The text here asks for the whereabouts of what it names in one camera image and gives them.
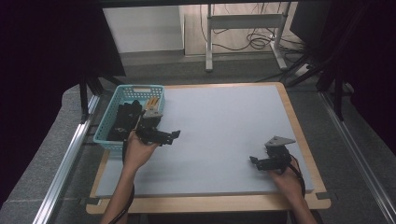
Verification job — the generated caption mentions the person's left hand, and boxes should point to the person's left hand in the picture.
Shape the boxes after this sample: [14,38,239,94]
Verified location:
[122,130,161,175]

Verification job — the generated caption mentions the black floor cables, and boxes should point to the black floor cables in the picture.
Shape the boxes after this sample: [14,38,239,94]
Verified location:
[199,3,307,53]

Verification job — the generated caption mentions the white cabinet panel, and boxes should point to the white cabinet panel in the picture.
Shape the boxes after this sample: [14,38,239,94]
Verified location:
[102,6,185,54]

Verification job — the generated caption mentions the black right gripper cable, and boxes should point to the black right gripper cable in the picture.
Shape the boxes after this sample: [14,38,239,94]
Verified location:
[288,154,307,199]

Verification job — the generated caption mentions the cream knitted glove orange grips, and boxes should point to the cream knitted glove orange grips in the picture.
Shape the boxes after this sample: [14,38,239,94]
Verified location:
[145,96,163,114]

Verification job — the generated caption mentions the dark curtain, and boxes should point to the dark curtain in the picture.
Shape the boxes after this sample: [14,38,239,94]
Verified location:
[0,0,126,206]
[290,0,396,157]

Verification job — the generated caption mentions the black tripod stand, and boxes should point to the black tripod stand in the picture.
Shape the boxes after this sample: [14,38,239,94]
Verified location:
[78,70,126,124]
[285,46,347,122]

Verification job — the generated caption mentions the turquoise plastic basket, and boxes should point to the turquoise plastic basket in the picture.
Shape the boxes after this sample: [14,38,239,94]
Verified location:
[92,84,166,153]

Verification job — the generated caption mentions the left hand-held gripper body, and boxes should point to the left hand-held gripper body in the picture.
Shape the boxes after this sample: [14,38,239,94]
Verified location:
[134,106,171,147]

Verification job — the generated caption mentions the white metal stand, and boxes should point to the white metal stand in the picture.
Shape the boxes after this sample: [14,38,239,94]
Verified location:
[205,3,290,73]

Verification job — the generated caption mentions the white power strip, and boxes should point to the white power strip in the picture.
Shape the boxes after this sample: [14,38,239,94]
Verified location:
[293,63,311,77]

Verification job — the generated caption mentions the person's right hand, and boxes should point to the person's right hand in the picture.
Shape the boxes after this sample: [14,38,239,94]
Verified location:
[268,157,305,203]

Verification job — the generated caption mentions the grey tape piece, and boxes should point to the grey tape piece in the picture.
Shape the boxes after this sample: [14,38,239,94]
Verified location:
[78,196,101,206]
[315,191,338,201]

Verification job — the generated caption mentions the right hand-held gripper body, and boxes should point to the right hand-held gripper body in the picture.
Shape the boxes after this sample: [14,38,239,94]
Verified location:
[261,135,297,174]

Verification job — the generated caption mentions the aluminium rail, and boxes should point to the aluminium rail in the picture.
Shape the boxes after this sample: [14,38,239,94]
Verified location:
[32,94,101,224]
[319,92,396,224]

